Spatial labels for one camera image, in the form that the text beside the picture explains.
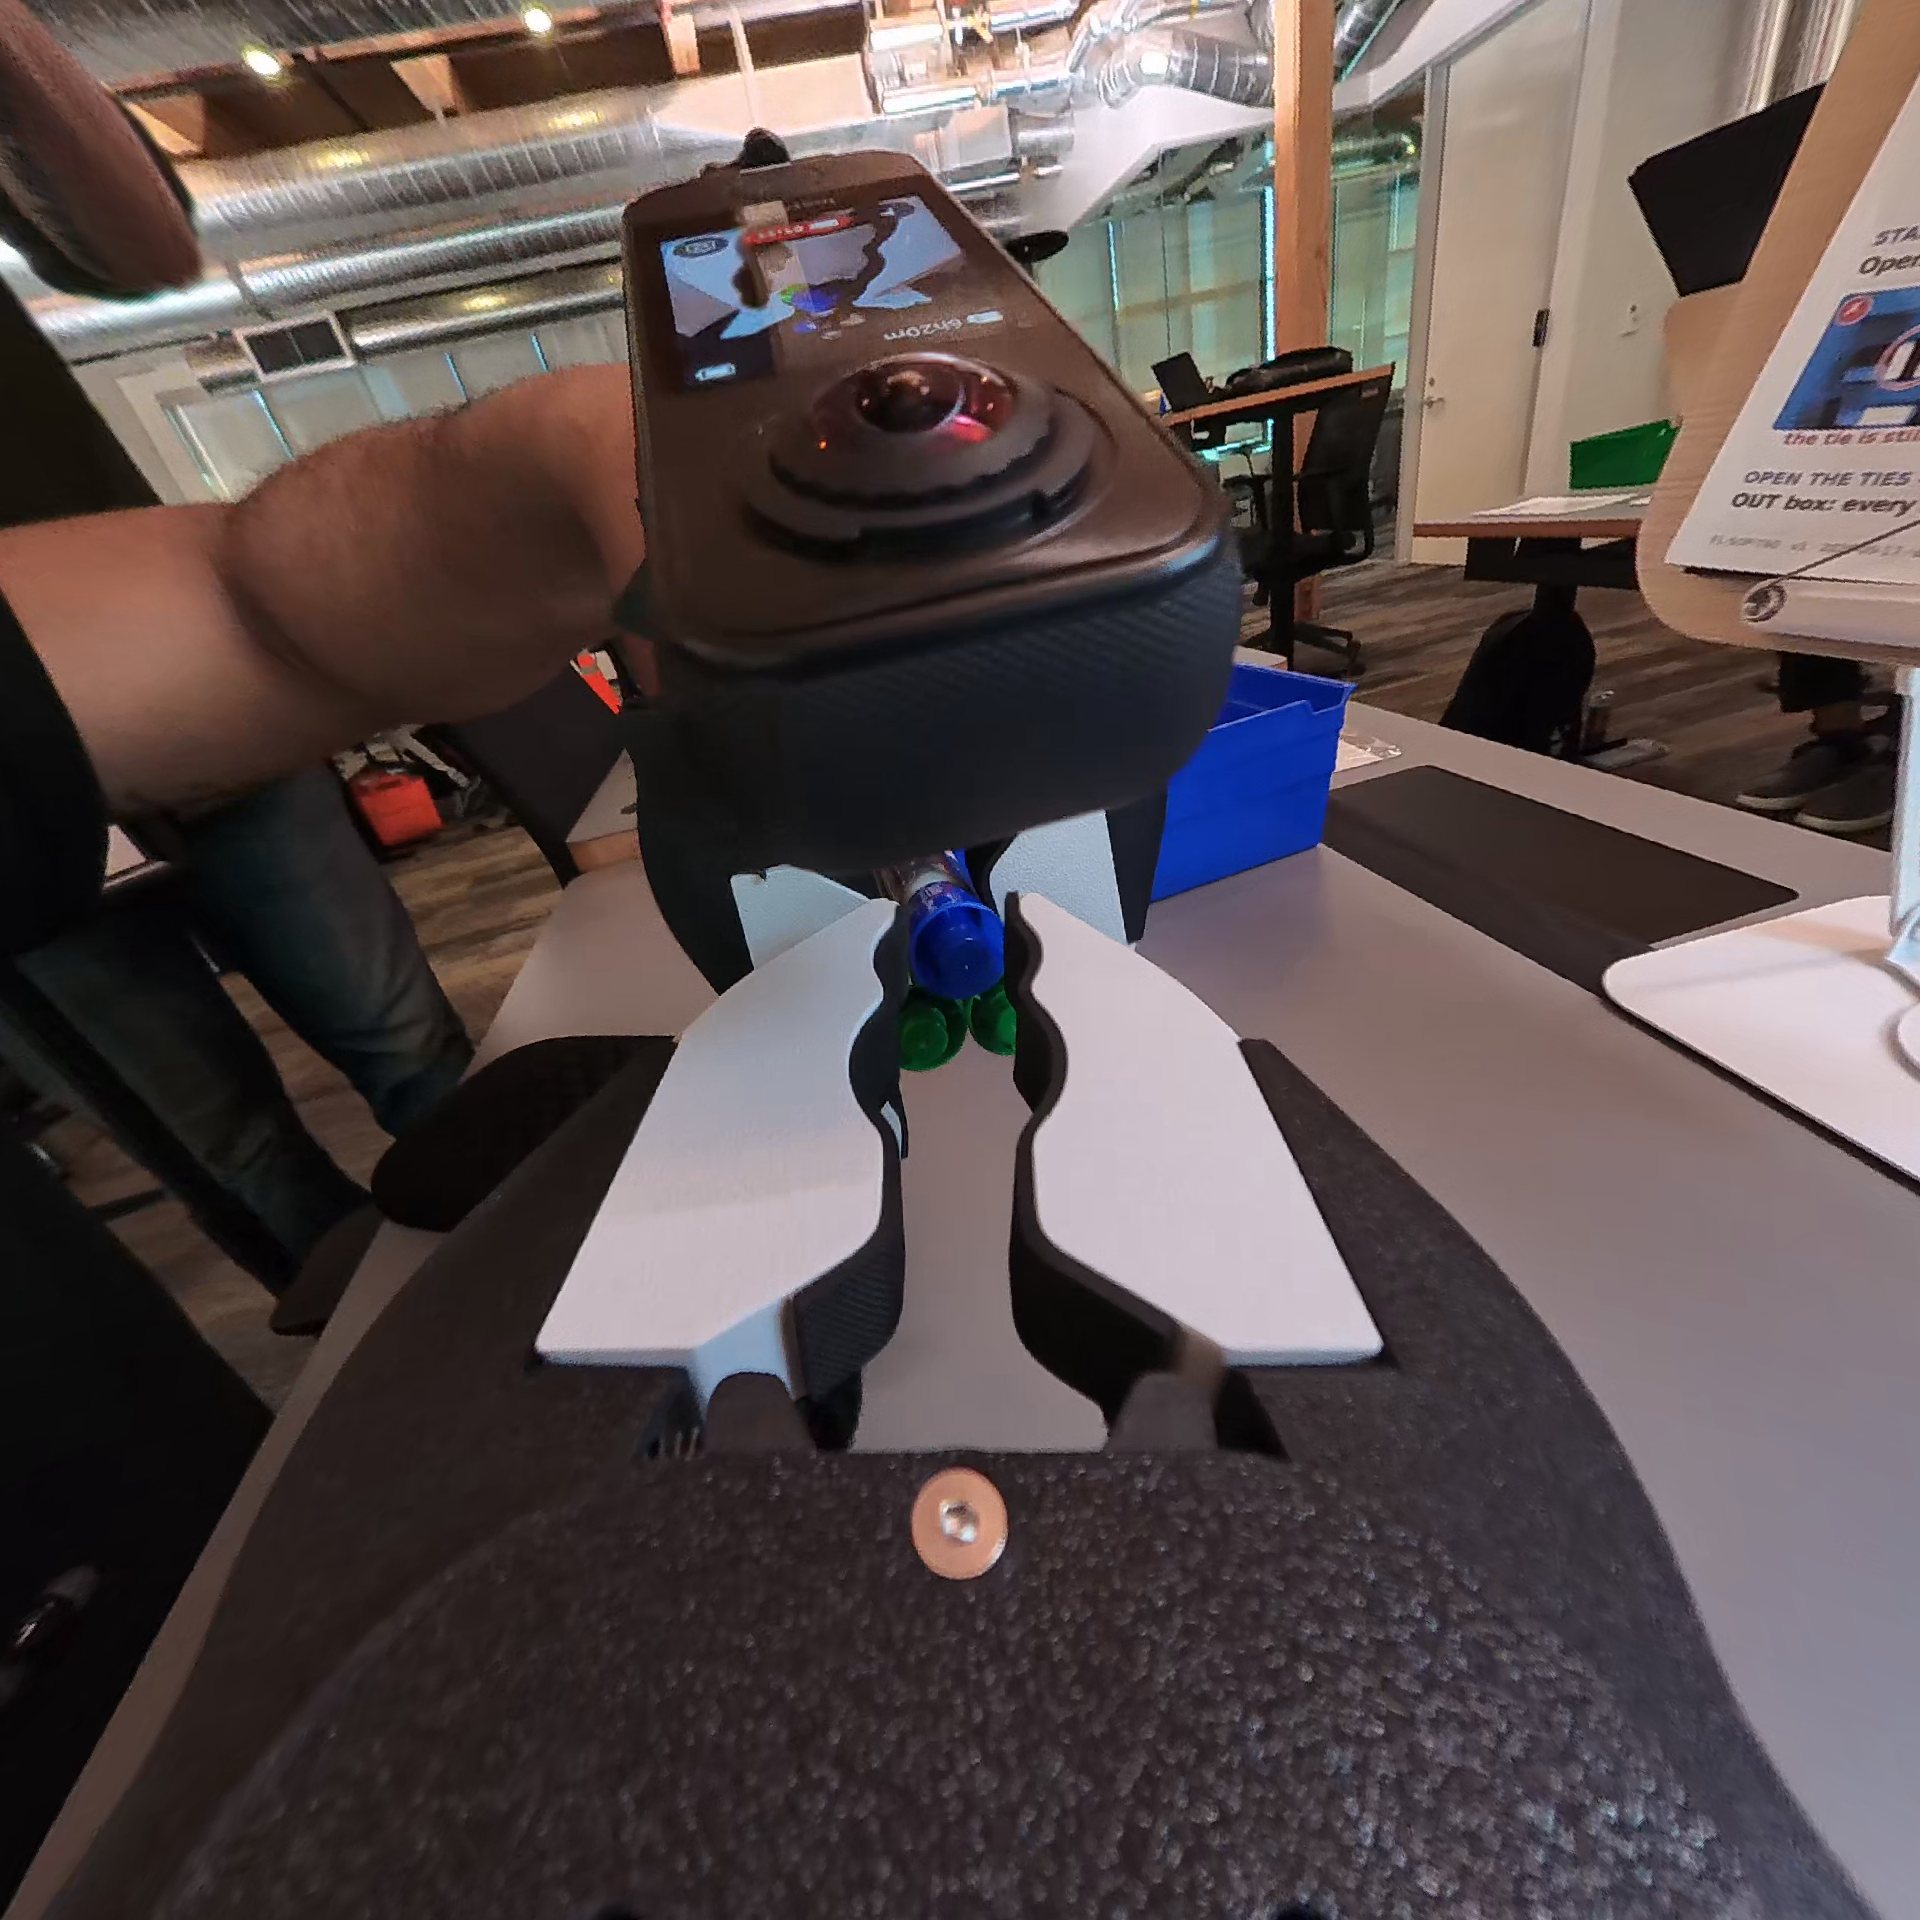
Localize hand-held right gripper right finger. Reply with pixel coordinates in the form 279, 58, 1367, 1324
1005, 892, 1386, 1419

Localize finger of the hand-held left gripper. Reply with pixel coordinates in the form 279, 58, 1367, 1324
729, 863, 903, 995
995, 799, 1171, 951

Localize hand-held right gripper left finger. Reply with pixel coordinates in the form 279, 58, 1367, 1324
536, 893, 913, 1391

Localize blue dry erase marker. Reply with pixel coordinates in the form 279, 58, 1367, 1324
893, 846, 1008, 1001

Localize person's left forearm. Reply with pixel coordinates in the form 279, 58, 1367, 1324
0, 364, 665, 822

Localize blue plastic bin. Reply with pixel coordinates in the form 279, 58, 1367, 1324
1145, 661, 1360, 906

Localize wooden standing desk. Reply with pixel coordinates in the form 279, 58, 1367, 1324
1162, 364, 1399, 497

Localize black background office chair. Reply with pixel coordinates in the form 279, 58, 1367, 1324
1241, 383, 1399, 682

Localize orange bag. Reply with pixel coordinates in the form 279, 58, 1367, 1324
336, 764, 448, 852

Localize person's blue jeans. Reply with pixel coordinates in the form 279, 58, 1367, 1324
16, 762, 479, 1295

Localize wooden pillar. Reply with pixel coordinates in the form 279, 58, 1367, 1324
1271, 0, 1339, 620

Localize black backpack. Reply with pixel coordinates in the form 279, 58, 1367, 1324
1439, 605, 1602, 755

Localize wooden background desk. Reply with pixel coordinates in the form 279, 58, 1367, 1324
1410, 491, 1656, 634

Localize white metal stand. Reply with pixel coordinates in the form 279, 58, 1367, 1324
1600, 809, 1920, 1182

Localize green plastic bin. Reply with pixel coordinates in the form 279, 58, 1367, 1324
1565, 418, 1683, 497

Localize person's black shirt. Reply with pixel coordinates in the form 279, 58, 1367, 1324
0, 281, 125, 965

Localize instruction sheet board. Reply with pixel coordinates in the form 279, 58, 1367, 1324
1632, 0, 1920, 673

